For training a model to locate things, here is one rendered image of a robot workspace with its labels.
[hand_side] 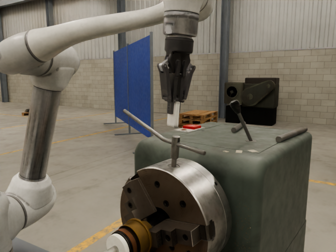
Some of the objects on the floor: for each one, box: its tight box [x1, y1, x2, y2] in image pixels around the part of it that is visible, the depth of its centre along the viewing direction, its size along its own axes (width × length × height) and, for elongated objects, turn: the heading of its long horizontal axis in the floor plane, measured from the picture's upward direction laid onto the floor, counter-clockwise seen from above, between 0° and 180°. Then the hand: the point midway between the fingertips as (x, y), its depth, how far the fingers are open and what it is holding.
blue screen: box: [104, 32, 154, 154], centre depth 760 cm, size 412×80×235 cm
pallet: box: [179, 110, 218, 128], centre depth 910 cm, size 125×86×44 cm
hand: (173, 113), depth 80 cm, fingers closed
